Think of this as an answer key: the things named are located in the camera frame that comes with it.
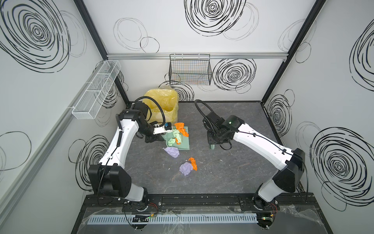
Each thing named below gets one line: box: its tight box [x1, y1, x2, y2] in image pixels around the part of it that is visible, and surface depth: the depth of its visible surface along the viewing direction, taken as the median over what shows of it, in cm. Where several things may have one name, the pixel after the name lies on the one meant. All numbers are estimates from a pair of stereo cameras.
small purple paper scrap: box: [179, 161, 193, 176], surface depth 86 cm
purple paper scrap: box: [162, 146, 180, 158], surface depth 74 cm
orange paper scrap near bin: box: [174, 122, 190, 137], surface depth 82 cm
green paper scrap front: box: [172, 128, 183, 144], surface depth 79 cm
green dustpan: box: [161, 126, 190, 150], surface depth 78 cm
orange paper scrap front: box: [188, 156, 199, 172], surface depth 88 cm
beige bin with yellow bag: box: [142, 88, 179, 124], surface depth 93 cm
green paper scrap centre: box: [167, 137, 176, 147], surface depth 77 cm
